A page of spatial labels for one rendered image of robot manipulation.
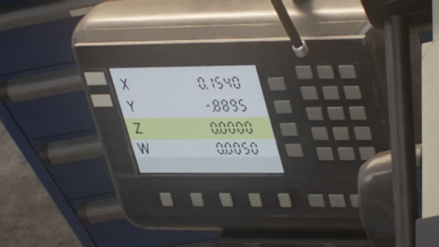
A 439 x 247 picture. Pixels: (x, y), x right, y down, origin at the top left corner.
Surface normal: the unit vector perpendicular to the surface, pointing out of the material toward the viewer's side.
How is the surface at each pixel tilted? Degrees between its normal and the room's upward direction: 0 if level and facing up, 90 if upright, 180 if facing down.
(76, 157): 90
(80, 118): 90
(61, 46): 90
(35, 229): 0
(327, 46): 70
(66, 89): 90
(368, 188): 29
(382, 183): 17
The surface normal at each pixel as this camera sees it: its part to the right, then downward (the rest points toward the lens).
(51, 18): -0.11, 0.75
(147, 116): -0.40, 0.51
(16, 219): -0.36, -0.64
